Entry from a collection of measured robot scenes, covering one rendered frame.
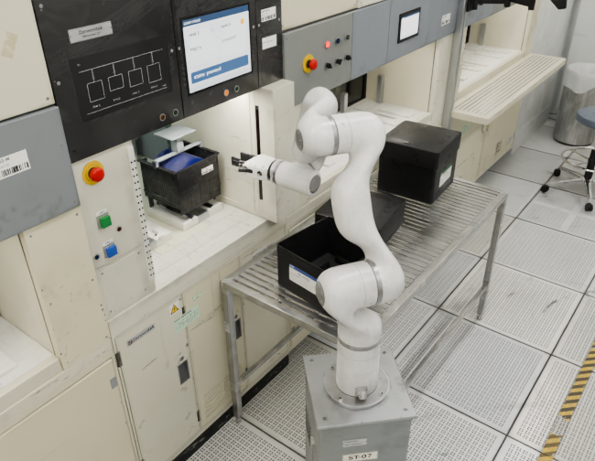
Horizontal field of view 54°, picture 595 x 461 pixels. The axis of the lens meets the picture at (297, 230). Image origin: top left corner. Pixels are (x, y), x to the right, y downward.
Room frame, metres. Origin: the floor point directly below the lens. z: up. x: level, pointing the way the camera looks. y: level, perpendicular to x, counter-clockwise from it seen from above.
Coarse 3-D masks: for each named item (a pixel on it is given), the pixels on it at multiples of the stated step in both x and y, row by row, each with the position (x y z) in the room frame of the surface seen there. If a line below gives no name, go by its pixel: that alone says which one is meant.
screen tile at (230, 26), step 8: (240, 16) 1.91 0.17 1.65; (224, 24) 1.85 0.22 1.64; (232, 24) 1.88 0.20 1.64; (224, 32) 1.85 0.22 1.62; (232, 32) 1.87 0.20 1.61; (240, 32) 1.90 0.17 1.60; (240, 40) 1.90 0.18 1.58; (224, 48) 1.84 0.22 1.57; (232, 48) 1.87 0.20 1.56; (240, 48) 1.90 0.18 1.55; (224, 56) 1.84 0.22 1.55
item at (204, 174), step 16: (176, 128) 2.07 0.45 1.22; (176, 144) 2.02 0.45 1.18; (192, 144) 2.10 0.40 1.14; (144, 160) 2.00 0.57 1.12; (160, 160) 1.96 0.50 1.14; (208, 160) 2.02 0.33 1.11; (144, 176) 2.01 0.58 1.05; (160, 176) 1.95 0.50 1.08; (176, 176) 1.90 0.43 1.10; (192, 176) 1.95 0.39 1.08; (208, 176) 2.02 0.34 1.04; (160, 192) 1.96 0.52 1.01; (176, 192) 1.91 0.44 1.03; (192, 192) 1.95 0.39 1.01; (208, 192) 2.01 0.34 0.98; (176, 208) 1.91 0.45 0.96; (192, 208) 1.94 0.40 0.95
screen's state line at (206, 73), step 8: (224, 64) 1.84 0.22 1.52; (232, 64) 1.87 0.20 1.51; (240, 64) 1.90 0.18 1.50; (192, 72) 1.73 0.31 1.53; (200, 72) 1.76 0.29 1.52; (208, 72) 1.78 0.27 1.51; (216, 72) 1.81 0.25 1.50; (224, 72) 1.84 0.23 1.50; (192, 80) 1.73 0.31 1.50; (200, 80) 1.76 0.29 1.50
